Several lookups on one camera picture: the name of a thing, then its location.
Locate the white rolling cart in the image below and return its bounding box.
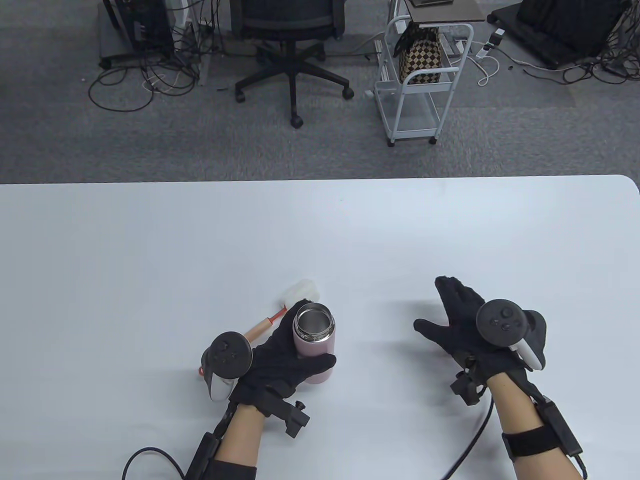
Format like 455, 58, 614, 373
374, 15, 475, 147

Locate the black left forearm strap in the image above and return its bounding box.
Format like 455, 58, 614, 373
200, 460, 258, 480

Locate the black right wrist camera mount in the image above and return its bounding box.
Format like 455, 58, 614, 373
450, 370, 488, 407

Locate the white cup brush wooden handle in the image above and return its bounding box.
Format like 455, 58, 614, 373
198, 279, 321, 377

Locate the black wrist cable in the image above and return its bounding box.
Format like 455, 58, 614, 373
440, 395, 496, 480
121, 446, 187, 480

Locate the black computer rack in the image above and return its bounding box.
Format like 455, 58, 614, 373
98, 0, 201, 71

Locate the checkered woven bag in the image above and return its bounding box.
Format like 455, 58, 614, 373
394, 26, 445, 85

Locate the black flat platform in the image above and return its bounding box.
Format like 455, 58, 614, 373
487, 0, 640, 71

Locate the person's left forearm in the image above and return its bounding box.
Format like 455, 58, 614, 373
215, 402, 266, 468

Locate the black left hand controller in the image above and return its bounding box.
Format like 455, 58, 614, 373
200, 331, 254, 402

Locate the person's right forearm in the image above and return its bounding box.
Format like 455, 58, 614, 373
487, 372, 581, 480

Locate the black forearm strap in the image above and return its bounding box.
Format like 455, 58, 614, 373
501, 425, 563, 462
200, 460, 258, 480

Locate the brown small table top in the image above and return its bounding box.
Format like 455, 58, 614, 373
404, 0, 487, 25

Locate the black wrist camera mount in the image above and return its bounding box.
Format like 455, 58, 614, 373
450, 370, 488, 407
257, 390, 311, 440

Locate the pink thermos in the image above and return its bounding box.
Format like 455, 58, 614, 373
292, 302, 336, 385

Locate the person's left hand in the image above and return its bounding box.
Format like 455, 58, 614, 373
229, 299, 337, 418

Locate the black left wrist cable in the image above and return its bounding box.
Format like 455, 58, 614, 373
121, 446, 187, 480

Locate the black right forearm sensor box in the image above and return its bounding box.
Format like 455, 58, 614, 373
535, 397, 584, 458

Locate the black floor cable bundle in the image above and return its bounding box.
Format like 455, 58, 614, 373
88, 55, 201, 112
522, 47, 640, 86

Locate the person's right hand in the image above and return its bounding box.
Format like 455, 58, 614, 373
413, 276, 533, 388

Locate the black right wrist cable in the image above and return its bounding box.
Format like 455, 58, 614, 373
440, 395, 496, 480

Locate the black office chair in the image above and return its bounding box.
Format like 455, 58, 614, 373
227, 0, 356, 130

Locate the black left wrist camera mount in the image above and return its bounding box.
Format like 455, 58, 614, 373
257, 390, 311, 440

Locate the black left forearm sensor box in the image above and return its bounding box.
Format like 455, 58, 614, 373
185, 432, 219, 480

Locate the black right forearm strap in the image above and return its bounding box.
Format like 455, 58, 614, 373
501, 425, 563, 462

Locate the white power strip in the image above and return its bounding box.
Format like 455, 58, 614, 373
480, 27, 507, 57

